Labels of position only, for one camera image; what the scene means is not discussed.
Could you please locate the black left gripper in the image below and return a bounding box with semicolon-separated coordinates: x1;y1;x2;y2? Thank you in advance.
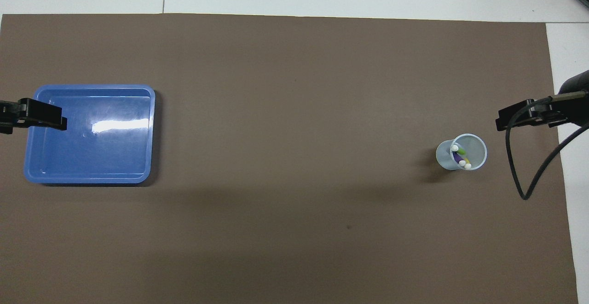
0;98;68;134

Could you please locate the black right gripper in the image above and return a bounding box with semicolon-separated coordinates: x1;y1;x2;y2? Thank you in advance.
496;70;589;132

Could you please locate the blue plastic tray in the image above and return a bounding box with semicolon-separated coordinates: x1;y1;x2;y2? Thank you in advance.
24;84;156;184

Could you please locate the pale blue mesh pen cup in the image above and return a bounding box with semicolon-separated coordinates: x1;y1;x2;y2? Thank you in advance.
436;133;487;171

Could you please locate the brown table mat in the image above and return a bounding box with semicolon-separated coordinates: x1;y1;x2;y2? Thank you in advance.
0;13;579;304

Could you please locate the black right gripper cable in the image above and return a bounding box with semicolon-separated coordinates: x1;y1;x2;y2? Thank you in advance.
505;92;589;201

